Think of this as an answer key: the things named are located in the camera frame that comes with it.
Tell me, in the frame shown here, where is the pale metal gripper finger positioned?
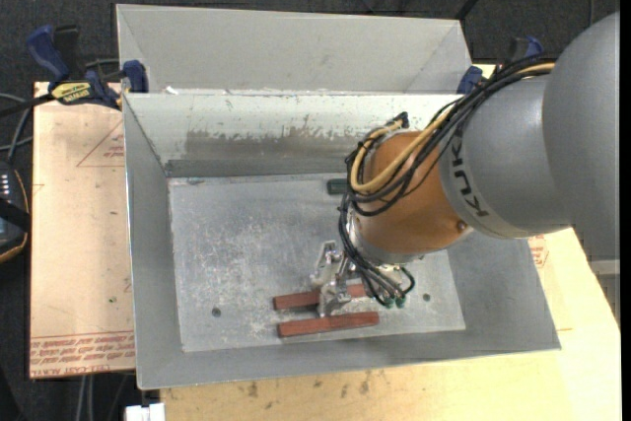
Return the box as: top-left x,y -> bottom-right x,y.
309,240 -> 343,287
316,282 -> 353,318

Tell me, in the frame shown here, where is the red-brown flat block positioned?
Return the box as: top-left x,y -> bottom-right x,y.
276,311 -> 382,339
272,283 -> 369,313

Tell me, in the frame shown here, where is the grey metal bin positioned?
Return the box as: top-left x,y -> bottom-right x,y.
115,3 -> 562,391

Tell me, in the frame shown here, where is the brown cardboard board red print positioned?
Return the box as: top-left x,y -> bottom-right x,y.
29,81 -> 576,381

